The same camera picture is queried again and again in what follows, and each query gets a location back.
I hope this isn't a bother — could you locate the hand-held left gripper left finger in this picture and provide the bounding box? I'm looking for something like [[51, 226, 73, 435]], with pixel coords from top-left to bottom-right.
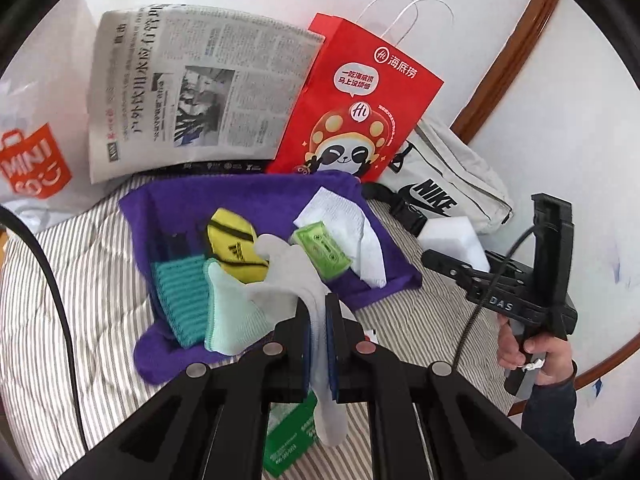
[[60, 296, 313, 480]]

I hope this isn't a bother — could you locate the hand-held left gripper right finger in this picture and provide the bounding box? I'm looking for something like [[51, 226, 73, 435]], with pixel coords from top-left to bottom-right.
[[325, 292, 576, 480]]

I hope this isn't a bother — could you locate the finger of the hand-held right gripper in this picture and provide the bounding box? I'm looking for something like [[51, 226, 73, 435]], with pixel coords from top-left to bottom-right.
[[421, 249, 501, 295], [482, 251, 535, 286]]

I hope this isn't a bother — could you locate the light grey sock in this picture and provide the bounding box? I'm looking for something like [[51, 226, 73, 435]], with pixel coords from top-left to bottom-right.
[[247, 234, 358, 448]]

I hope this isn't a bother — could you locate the white sock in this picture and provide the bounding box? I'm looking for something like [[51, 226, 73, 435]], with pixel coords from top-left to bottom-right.
[[292, 186, 388, 289]]

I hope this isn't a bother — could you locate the yellow sock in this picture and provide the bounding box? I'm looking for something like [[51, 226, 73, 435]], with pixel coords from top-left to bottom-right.
[[206, 207, 268, 283]]

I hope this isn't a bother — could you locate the teal striped sock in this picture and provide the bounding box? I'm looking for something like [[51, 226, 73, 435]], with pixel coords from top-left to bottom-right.
[[151, 255, 218, 351]]

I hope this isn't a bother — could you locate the purple towel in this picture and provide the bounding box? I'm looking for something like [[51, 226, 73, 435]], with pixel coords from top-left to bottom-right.
[[118, 170, 423, 386]]

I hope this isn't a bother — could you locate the person's right forearm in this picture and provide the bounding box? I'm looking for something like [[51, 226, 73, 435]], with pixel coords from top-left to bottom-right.
[[520, 360, 632, 480]]

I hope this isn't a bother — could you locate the person's right hand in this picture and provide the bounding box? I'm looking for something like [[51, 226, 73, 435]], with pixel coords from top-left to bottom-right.
[[496, 317, 577, 387]]

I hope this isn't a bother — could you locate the white foam block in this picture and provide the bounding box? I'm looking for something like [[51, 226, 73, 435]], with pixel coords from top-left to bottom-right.
[[419, 215, 491, 273]]

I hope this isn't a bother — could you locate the green packet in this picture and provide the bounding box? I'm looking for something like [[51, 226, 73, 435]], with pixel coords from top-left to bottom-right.
[[262, 392, 321, 477]]

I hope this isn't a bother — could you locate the white waist bag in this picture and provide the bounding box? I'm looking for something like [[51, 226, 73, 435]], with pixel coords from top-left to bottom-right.
[[361, 117, 516, 238]]

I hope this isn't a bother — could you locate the red paper bag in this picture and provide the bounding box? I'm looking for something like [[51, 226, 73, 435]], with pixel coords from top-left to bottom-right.
[[265, 0, 456, 184]]

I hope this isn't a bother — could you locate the brown wooden trim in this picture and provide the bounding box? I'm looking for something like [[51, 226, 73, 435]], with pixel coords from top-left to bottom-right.
[[450, 0, 563, 146]]

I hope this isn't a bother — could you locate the black flat box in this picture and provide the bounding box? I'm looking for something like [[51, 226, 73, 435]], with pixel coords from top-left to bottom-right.
[[132, 160, 273, 177]]

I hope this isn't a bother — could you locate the striped bedsheet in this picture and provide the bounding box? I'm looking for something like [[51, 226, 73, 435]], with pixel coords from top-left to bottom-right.
[[0, 180, 526, 480]]

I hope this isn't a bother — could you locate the folded newspaper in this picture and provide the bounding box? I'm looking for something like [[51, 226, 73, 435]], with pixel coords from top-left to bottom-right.
[[87, 2, 326, 184]]

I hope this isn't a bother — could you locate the white plastic shopping bag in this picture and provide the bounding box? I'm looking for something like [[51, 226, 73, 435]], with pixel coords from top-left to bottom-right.
[[0, 77, 121, 233]]

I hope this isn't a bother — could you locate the brown wooden rail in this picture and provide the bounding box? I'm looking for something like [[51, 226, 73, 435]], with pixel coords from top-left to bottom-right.
[[575, 357, 621, 393]]

